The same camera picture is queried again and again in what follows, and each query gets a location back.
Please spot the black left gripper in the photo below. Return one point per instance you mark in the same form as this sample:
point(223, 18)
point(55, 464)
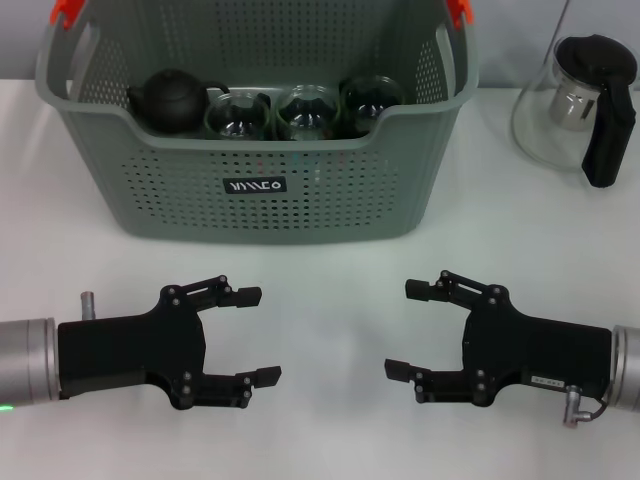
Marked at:
point(125, 350)

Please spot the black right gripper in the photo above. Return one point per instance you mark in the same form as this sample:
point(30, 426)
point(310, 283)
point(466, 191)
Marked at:
point(540, 355)

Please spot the glass teacup with black sleeve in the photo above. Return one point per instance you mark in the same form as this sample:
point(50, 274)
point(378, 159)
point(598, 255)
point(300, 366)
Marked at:
point(370, 102)
point(235, 117)
point(305, 112)

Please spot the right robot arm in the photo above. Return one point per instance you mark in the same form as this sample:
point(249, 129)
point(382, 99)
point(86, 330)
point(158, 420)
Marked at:
point(627, 367)

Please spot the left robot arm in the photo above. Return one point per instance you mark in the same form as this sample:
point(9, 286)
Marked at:
point(27, 360)

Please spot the grey perforated plastic storage bin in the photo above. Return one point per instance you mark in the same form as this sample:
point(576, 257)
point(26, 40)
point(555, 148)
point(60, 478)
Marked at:
point(325, 200)

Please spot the black clay teapot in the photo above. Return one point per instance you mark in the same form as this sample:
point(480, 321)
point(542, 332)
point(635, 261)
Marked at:
point(170, 100)

